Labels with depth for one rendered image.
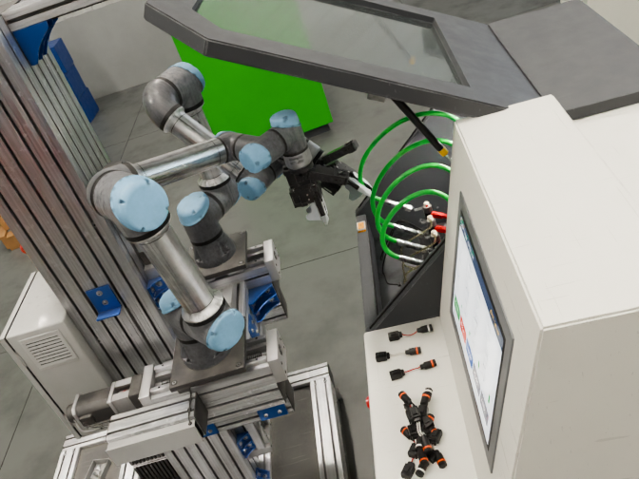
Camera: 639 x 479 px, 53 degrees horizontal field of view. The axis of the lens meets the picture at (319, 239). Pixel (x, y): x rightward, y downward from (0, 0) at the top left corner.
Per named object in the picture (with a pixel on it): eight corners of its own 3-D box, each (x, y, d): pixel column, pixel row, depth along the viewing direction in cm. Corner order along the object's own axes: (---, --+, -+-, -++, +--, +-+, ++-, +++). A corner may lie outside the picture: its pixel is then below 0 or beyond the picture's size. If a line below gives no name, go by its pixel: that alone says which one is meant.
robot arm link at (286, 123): (261, 121, 170) (282, 105, 174) (274, 157, 176) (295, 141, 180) (280, 124, 165) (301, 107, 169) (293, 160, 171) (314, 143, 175)
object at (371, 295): (365, 249, 247) (355, 216, 239) (377, 246, 247) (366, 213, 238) (377, 367, 196) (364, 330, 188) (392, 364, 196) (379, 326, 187)
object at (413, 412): (393, 402, 159) (387, 387, 156) (435, 393, 158) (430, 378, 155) (402, 482, 141) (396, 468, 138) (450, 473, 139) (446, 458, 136)
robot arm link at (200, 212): (182, 242, 222) (165, 210, 215) (203, 219, 231) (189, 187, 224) (208, 244, 216) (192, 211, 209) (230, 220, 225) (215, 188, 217)
